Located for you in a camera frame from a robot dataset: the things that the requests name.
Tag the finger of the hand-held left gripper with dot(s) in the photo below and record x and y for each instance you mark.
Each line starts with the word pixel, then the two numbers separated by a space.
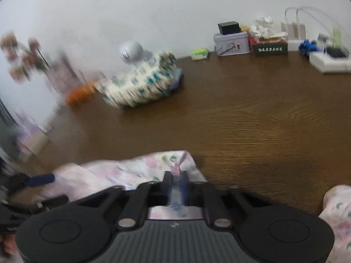
pixel 41 179
pixel 52 200

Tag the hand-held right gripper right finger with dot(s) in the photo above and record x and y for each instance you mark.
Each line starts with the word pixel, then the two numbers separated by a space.
pixel 184 191

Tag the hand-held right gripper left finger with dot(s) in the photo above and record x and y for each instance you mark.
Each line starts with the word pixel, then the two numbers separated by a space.
pixel 167 189

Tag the pink floral garment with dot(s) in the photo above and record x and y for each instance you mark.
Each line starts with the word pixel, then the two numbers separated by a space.
pixel 109 169

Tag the pink and blue mesh shorts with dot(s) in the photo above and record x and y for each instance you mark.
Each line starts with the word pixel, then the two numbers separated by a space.
pixel 178 79

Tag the cream green-flowered garment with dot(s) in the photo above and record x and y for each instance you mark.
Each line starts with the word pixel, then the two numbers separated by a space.
pixel 137 82

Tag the person's left hand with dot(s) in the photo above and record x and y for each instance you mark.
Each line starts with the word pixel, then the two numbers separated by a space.
pixel 6 245

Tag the beige tissue box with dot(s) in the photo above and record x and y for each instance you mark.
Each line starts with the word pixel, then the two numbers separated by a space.
pixel 34 143

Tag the dark cabinet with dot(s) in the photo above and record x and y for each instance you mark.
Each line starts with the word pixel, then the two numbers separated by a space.
pixel 6 131

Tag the clear container of orange snacks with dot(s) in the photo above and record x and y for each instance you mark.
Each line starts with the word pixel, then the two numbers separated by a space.
pixel 79 94

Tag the pink wrapped vase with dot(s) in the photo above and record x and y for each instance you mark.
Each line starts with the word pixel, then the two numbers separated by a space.
pixel 61 72

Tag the pink artificial flowers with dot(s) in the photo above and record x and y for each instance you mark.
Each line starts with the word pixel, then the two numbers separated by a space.
pixel 22 57

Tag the green and white packet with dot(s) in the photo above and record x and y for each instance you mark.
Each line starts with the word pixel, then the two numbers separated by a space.
pixel 200 54

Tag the grey tin box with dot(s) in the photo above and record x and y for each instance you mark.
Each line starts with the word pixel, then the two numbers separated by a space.
pixel 231 45

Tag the dark green tissue box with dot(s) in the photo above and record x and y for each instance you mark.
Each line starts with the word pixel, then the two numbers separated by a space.
pixel 270 48

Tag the small black box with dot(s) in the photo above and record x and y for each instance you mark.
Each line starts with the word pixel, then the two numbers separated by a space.
pixel 229 28

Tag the white power strip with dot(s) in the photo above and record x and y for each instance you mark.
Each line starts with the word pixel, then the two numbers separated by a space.
pixel 329 64
pixel 294 45

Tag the white charger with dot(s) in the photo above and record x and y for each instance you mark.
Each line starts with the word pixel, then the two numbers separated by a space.
pixel 299 31
pixel 286 30

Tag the black power adapter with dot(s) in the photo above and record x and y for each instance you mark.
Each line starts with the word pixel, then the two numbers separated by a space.
pixel 336 53

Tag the grey plug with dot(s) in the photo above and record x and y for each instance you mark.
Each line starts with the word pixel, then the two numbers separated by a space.
pixel 323 39

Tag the green tag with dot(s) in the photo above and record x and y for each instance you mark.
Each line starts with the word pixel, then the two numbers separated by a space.
pixel 336 37

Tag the white round camera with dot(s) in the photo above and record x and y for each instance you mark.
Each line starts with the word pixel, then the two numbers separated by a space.
pixel 131 50

